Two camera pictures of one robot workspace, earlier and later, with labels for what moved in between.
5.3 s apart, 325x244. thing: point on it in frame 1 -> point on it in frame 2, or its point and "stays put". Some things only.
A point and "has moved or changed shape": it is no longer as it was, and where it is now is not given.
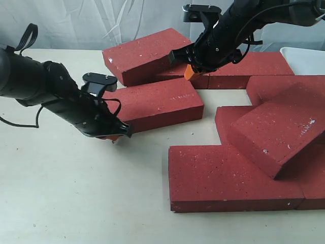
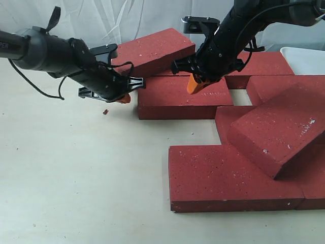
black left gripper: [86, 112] -> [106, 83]
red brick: [152, 105] has moved or changed shape
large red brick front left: [213, 178] stays put
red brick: [283, 130] stays put
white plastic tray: [304, 62] stays put
